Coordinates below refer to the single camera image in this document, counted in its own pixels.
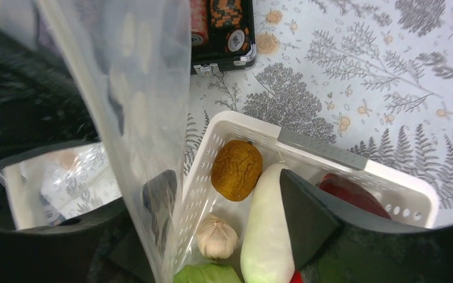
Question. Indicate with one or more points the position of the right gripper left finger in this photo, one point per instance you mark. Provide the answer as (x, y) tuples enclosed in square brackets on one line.
[(100, 246)]

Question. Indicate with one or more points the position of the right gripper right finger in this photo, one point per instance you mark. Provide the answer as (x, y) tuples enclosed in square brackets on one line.
[(334, 241)]

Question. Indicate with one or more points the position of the green cabbage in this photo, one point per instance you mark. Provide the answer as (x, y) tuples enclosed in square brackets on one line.
[(207, 273)]

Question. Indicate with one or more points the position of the clear zip top bag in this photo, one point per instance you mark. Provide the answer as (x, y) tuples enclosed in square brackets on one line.
[(128, 88)]

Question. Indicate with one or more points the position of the red tomato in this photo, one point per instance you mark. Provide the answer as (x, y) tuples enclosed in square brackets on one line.
[(297, 278)]

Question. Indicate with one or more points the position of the white radish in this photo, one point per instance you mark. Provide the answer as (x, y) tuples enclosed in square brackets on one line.
[(266, 254)]

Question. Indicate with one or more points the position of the garlic bulb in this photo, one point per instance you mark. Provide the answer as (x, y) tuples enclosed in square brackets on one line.
[(216, 239)]

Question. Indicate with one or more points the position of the white perforated plastic basket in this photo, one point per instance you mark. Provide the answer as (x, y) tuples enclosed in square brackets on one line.
[(407, 199)]

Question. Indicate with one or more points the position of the brown potato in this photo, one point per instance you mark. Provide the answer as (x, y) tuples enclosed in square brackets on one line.
[(236, 170)]

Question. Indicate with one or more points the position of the black open case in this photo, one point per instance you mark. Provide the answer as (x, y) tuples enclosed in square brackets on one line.
[(222, 36)]

